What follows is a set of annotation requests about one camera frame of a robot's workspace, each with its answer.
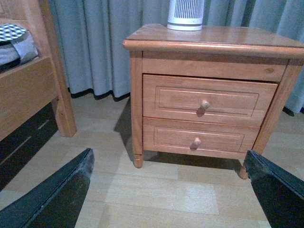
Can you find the white cylindrical air purifier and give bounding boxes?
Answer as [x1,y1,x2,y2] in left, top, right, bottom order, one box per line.
[167,0,204,31]

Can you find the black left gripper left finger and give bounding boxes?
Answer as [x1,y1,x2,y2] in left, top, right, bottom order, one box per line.
[0,148,95,228]

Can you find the wooden bed frame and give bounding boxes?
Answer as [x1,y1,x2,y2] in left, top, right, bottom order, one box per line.
[0,0,76,139]

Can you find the grey curtain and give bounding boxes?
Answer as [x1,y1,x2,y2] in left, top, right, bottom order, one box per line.
[48,0,304,114]

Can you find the grey mattress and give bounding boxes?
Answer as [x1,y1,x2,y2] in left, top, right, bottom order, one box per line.
[0,32,38,66]

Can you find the wooden drawer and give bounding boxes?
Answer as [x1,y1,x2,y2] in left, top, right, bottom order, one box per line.
[143,117,259,155]
[143,75,277,127]

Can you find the checkered bed sheet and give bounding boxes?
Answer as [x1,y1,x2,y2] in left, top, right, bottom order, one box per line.
[0,23,28,42]

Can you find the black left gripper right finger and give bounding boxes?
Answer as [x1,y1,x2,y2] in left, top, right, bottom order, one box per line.
[245,150,304,228]

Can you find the wooden nightstand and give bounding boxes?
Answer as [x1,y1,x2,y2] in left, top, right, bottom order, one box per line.
[123,24,304,168]

